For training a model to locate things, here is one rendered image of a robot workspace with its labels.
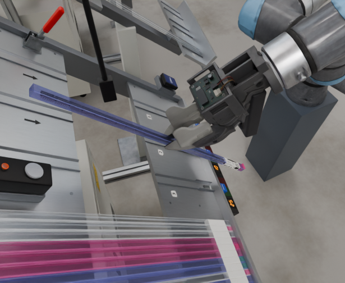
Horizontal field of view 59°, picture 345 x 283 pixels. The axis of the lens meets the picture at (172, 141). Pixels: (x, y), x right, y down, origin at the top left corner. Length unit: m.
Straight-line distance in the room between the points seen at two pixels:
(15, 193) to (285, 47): 0.41
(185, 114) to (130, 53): 0.63
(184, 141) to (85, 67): 0.37
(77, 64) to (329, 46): 0.54
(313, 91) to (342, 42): 0.76
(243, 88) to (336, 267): 1.26
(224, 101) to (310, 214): 1.27
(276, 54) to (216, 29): 2.01
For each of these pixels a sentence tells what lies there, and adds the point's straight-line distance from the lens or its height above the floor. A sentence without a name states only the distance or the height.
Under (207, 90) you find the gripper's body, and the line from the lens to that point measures 0.46.
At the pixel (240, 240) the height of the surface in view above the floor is 0.74.
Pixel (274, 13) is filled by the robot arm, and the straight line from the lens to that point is 0.60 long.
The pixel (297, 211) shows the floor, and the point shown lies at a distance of 1.65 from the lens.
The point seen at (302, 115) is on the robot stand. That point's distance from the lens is 1.23.
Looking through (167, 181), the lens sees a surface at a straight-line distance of 0.67.
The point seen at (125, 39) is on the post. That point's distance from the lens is 1.08.
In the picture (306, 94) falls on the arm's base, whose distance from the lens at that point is 1.23.
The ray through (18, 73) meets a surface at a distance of 0.63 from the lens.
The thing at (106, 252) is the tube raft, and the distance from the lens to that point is 0.48.
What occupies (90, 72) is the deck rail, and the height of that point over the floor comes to 0.90.
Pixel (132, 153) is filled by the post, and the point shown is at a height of 0.01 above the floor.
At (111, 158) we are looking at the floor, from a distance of 1.69.
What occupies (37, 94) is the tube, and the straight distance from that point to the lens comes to 0.40.
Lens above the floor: 1.43
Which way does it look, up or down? 56 degrees down
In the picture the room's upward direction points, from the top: straight up
